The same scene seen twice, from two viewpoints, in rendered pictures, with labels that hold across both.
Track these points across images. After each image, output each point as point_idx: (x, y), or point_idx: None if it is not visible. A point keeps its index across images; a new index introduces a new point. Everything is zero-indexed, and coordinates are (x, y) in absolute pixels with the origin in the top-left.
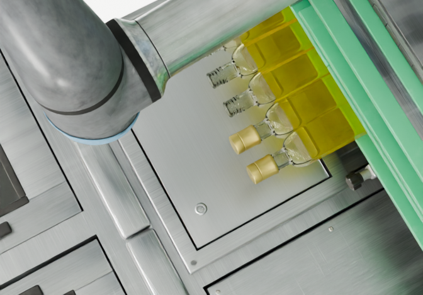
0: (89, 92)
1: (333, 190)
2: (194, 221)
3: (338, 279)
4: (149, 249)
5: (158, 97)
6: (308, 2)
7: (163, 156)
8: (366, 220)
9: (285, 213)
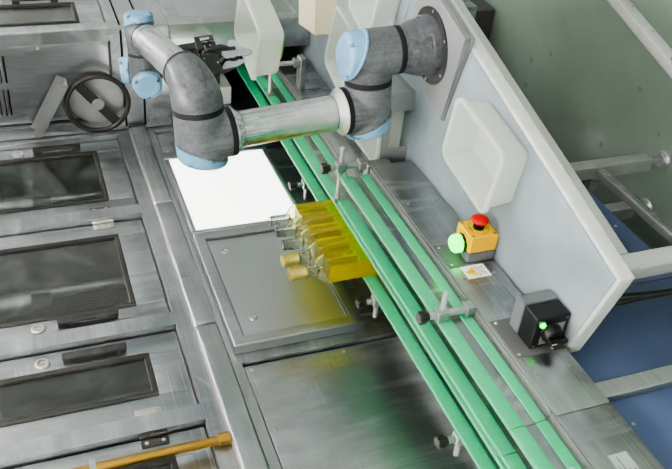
0: (202, 102)
1: (348, 322)
2: (246, 322)
3: (342, 378)
4: (210, 331)
5: (237, 143)
6: None
7: (236, 289)
8: (370, 351)
9: (311, 327)
